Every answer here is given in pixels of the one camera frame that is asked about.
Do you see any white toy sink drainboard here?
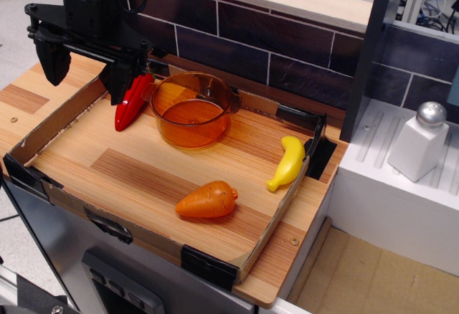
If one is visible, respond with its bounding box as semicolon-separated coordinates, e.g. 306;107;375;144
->
328;100;458;275

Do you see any yellow toy banana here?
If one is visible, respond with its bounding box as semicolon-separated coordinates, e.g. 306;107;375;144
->
266;136;306;191

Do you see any grey toy oven front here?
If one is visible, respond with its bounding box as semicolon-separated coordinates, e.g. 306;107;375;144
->
4;180;258;313

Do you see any dark grey shelf post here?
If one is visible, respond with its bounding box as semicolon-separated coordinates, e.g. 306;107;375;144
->
340;0;398;142

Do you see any transparent orange plastic pot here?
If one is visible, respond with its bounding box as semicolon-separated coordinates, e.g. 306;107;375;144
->
141;71;242;148

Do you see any white salt shaker silver cap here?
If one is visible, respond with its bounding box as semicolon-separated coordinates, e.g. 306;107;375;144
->
387;101;449;182

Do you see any orange toy carrot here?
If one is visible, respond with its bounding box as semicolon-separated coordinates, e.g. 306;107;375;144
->
175;181;238;219

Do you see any red toy chili pepper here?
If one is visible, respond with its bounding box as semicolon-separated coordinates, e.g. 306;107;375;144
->
115;73;154;132

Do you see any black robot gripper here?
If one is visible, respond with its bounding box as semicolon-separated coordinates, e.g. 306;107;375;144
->
24;0;151;105

